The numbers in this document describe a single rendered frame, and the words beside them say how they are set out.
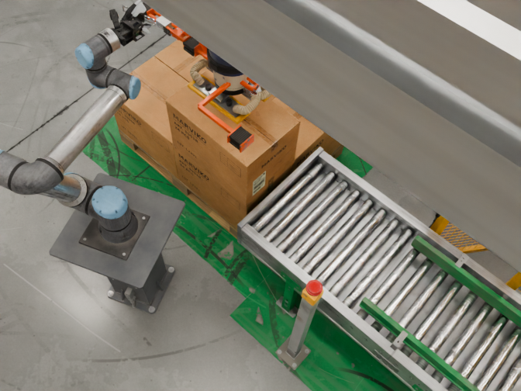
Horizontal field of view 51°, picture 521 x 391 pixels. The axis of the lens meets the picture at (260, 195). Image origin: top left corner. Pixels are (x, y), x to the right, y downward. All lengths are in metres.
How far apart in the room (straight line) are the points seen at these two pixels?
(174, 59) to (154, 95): 0.32
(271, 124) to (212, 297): 1.16
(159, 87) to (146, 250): 1.23
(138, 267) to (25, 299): 1.10
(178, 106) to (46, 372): 1.66
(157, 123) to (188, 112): 0.51
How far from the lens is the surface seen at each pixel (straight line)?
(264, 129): 2.83
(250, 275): 3.45
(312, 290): 2.33
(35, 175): 2.08
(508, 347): 3.04
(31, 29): 4.96
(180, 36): 2.83
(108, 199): 2.57
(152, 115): 3.44
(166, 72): 3.65
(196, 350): 3.32
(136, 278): 2.68
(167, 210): 2.82
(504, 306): 3.01
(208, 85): 2.72
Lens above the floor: 3.20
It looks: 60 degrees down
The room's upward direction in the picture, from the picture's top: 4 degrees clockwise
